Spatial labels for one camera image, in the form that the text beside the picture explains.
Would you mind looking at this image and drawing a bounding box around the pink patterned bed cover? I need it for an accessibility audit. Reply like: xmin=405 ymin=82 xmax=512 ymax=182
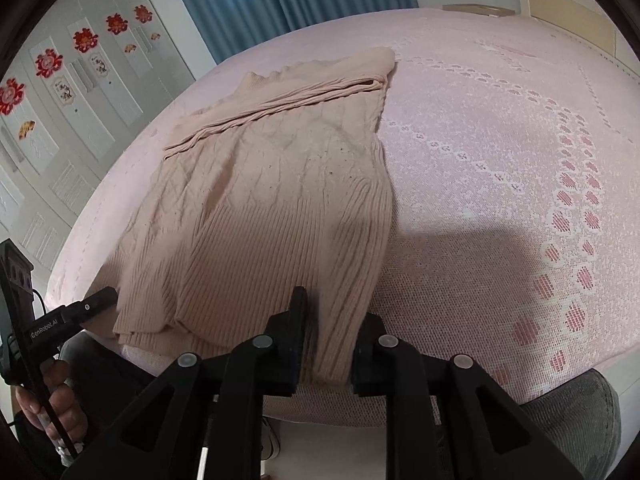
xmin=46 ymin=9 xmax=639 ymax=403

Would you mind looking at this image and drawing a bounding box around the cream wooden headboard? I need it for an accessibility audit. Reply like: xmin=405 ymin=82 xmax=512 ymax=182
xmin=520 ymin=0 xmax=639 ymax=87

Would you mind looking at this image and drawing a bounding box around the person's left hand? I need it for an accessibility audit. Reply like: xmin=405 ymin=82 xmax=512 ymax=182
xmin=15 ymin=360 xmax=88 ymax=443

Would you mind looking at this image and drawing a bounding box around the beige knitted sweater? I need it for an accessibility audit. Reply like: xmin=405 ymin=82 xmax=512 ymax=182
xmin=100 ymin=47 xmax=396 ymax=382

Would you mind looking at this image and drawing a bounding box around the white wardrobe with red flowers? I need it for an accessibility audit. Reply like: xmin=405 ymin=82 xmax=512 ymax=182
xmin=0 ymin=0 xmax=198 ymax=271

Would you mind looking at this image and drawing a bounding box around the grey trouser leg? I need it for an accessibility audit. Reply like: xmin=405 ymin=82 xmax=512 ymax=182
xmin=521 ymin=370 xmax=622 ymax=479

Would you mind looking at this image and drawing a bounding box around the beige bedside box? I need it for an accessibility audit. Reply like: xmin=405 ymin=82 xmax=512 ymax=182
xmin=442 ymin=3 xmax=515 ymax=18

